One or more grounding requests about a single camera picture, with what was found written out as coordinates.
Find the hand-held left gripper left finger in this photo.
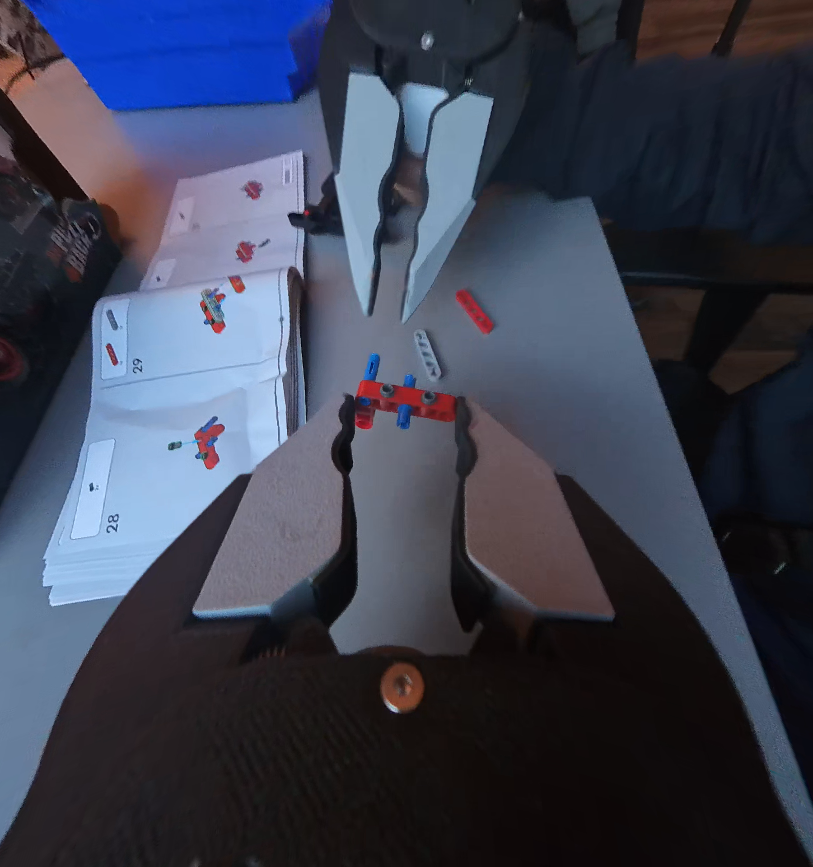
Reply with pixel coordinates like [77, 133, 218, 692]
[192, 394, 357, 620]

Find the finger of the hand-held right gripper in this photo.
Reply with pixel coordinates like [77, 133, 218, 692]
[400, 91, 495, 323]
[334, 71, 402, 318]

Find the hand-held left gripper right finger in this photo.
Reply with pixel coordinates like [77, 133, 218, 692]
[451, 398, 616, 631]

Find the red lego beam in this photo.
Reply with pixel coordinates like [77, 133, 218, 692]
[455, 289, 495, 336]

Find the grey lego beam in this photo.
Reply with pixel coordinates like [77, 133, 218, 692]
[413, 329, 443, 382]

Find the red and blue lego assembly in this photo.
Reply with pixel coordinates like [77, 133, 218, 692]
[354, 353, 459, 432]

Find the lego instruction booklet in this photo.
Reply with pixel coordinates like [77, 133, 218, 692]
[42, 150, 307, 607]

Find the black lego set box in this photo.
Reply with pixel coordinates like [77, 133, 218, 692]
[0, 57, 124, 563]

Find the blue plastic bin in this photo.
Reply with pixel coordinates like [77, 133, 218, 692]
[22, 0, 333, 111]

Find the dark wooden chair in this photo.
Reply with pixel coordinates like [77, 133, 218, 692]
[603, 0, 813, 380]

